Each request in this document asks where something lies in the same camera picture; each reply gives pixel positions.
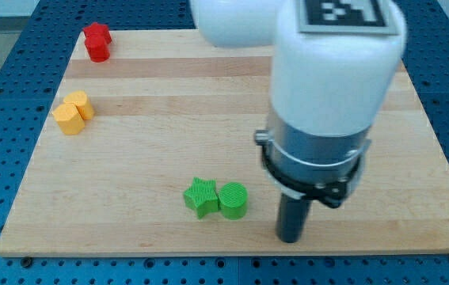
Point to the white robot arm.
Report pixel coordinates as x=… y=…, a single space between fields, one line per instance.
x=332 y=64

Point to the yellow hexagon block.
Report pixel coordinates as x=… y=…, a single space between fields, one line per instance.
x=68 y=119

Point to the black and white fiducial tag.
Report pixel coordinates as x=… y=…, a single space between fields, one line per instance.
x=346 y=17

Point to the yellow cylinder block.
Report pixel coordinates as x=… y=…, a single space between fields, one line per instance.
x=82 y=102

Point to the green star block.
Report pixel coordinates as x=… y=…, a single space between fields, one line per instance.
x=201 y=197

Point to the wooden board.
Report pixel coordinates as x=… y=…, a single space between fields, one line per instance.
x=170 y=107

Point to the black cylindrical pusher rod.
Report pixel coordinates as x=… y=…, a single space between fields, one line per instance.
x=291 y=218

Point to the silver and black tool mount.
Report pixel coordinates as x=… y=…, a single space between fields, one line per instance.
x=307 y=167

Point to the green cylinder block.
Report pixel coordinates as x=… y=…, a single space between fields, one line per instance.
x=233 y=200

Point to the red star block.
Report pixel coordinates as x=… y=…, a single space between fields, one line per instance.
x=97 y=29

